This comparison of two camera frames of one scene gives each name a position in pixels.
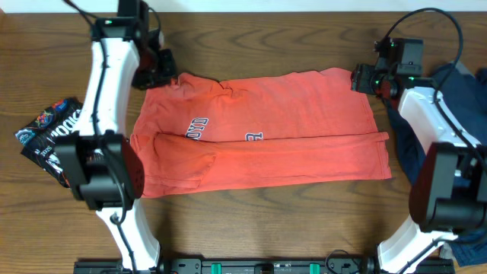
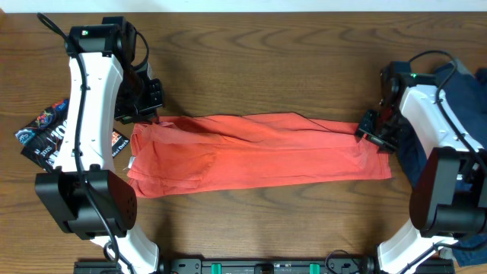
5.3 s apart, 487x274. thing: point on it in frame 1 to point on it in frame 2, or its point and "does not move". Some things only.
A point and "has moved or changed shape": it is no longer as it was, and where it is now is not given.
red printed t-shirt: (201, 135) has moved or changed shape
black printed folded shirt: (39, 140) does not move
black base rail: (255, 266) does not move
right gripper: (360, 78) to (385, 145)
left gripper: (166, 59) to (149, 113)
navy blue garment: (466, 91) does not move
